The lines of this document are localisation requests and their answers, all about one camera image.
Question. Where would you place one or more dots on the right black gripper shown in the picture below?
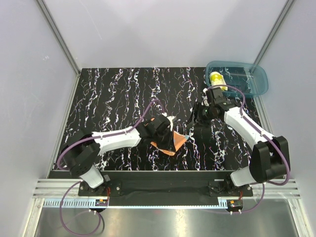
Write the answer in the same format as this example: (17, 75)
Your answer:
(197, 109)

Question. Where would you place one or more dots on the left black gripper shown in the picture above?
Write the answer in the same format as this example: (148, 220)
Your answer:
(169, 145)

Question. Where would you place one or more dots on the orange blue patterned towel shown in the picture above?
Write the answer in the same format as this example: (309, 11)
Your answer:
(179, 141)

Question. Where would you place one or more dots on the yellow crocodile towel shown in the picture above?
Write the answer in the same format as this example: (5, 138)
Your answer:
(217, 80)

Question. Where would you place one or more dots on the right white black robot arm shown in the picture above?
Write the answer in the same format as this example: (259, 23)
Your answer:
(270, 154)

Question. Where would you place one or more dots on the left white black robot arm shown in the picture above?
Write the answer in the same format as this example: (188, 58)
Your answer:
(79, 156)

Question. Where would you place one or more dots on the blue transparent plastic bin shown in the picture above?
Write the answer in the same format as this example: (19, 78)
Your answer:
(251, 79)

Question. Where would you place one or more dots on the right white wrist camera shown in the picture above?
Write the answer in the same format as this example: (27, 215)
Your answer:
(204, 98)

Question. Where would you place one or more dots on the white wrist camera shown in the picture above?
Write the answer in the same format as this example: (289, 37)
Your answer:
(171, 119)
(204, 98)

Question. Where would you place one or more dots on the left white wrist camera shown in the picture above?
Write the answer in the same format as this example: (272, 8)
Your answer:
(171, 119)

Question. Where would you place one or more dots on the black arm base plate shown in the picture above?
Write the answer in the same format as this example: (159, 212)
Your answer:
(162, 181)

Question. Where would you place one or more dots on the aluminium rail with slots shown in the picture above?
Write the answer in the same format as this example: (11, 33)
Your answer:
(67, 193)

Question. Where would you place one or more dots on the left aluminium frame post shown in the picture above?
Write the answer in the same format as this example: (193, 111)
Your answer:
(57, 34)

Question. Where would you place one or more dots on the aluminium frame post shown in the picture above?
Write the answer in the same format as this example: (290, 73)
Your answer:
(274, 30)
(57, 34)

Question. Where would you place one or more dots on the right aluminium frame post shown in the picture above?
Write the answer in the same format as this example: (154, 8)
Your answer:
(274, 30)

